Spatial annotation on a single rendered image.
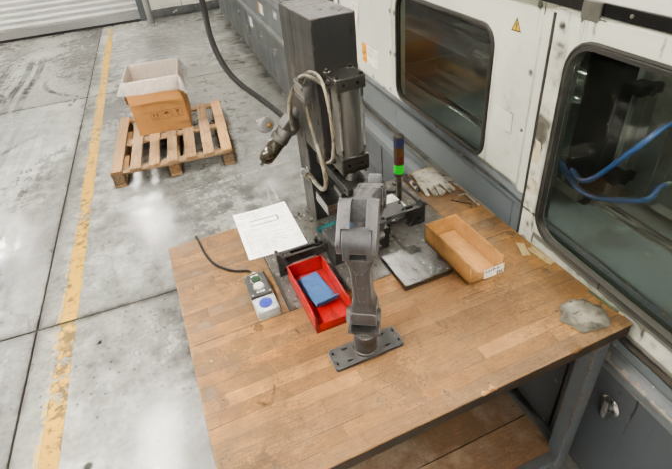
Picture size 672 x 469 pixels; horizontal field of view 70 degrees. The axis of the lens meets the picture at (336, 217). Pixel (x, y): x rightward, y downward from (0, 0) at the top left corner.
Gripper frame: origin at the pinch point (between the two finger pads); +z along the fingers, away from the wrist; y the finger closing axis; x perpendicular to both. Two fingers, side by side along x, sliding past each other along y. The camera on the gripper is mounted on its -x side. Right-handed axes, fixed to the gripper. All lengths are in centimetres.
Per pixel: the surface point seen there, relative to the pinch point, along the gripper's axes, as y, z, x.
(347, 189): 11.2, -13.3, 2.4
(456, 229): -3.0, 9.5, -35.7
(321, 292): -8.7, 7.8, 17.3
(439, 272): -17.6, 2.3, -18.2
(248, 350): -18.7, 4.5, 43.4
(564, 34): 14, -53, -57
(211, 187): 174, 190, 25
